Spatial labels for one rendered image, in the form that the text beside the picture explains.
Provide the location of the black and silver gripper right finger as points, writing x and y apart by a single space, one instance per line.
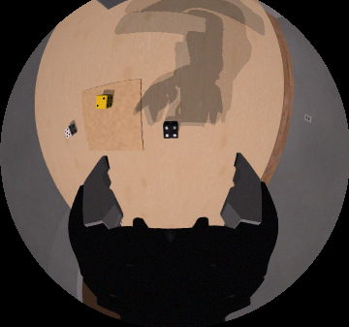
250 209

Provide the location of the grey die with black pips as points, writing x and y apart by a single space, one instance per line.
70 131

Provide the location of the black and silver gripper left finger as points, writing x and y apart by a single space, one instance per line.
94 211

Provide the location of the yellow die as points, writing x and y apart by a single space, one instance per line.
103 101

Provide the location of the brown square mat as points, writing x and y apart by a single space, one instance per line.
118 127

